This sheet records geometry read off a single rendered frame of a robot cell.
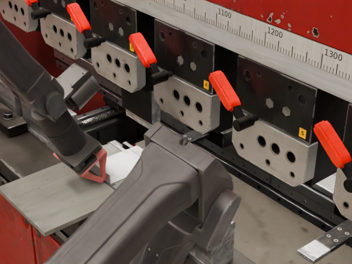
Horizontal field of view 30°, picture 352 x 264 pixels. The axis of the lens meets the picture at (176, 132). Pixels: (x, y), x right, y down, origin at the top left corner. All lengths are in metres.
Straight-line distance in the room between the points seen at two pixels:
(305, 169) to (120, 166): 0.49
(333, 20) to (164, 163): 0.32
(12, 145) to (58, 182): 0.41
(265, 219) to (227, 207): 2.17
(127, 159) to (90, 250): 0.76
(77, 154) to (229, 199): 0.55
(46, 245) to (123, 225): 0.97
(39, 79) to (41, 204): 0.28
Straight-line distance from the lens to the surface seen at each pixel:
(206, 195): 0.67
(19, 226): 1.70
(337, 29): 0.85
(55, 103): 1.11
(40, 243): 1.61
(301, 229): 2.84
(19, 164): 1.61
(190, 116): 1.10
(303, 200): 1.38
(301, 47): 0.89
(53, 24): 1.42
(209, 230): 0.72
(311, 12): 0.87
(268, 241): 2.76
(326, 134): 0.85
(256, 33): 0.94
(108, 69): 1.28
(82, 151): 1.21
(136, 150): 1.38
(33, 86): 1.06
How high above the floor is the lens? 1.72
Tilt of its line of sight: 30 degrees down
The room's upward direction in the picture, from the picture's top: straight up
